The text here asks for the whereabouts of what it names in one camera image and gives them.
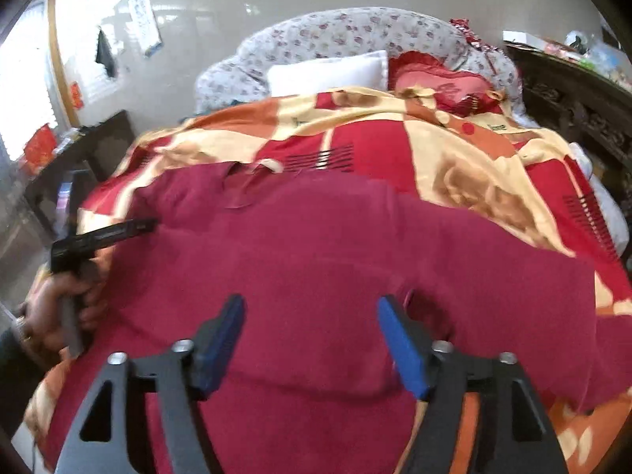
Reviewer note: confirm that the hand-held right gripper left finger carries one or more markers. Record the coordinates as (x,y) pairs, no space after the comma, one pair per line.
(223,340)

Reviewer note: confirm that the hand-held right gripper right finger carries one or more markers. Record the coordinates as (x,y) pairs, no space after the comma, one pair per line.
(402,345)

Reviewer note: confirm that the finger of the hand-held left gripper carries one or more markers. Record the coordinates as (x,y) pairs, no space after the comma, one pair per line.
(123,231)

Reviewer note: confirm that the maroon sweater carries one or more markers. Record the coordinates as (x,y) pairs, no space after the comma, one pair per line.
(316,256)

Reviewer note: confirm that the person's left forearm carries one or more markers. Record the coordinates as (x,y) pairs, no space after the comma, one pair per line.
(15,385)

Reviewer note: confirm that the person's left hand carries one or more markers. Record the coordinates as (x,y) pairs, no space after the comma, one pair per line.
(44,313)

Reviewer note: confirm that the dark wooden side table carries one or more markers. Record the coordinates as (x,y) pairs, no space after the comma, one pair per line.
(111,140)

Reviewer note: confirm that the red box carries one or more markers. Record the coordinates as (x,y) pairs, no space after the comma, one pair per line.
(39,147)

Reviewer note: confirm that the dark hanging cloth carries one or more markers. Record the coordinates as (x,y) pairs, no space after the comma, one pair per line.
(105,54)

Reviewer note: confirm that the bright window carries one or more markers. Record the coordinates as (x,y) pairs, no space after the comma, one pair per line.
(27,74)

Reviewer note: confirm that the red orange printed blanket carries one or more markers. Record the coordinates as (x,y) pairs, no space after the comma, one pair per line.
(375,148)

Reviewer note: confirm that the white cloth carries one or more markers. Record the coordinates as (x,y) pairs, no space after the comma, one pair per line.
(607,197)

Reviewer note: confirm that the white pillow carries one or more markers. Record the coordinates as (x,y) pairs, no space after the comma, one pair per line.
(326,74)

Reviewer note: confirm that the red ruffled pillow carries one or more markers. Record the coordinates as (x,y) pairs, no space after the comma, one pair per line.
(444,89)

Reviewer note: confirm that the dark carved wooden cabinet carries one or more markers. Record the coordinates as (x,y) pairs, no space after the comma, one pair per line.
(568,103)

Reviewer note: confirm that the floral grey quilt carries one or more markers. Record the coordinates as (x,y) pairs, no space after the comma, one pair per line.
(345,27)

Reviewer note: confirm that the red patterned cloth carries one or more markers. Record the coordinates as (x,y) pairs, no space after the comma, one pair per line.
(474,39)

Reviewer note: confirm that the white flat box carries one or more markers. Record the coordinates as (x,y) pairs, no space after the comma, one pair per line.
(523,37)

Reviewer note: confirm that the pile of plastic bags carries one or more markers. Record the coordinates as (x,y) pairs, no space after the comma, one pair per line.
(597,54)

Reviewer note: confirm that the red paper wall decoration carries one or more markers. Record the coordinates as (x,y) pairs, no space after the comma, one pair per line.
(77,95)

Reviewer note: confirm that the wall calendar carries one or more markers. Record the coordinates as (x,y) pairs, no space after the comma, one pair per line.
(143,19)

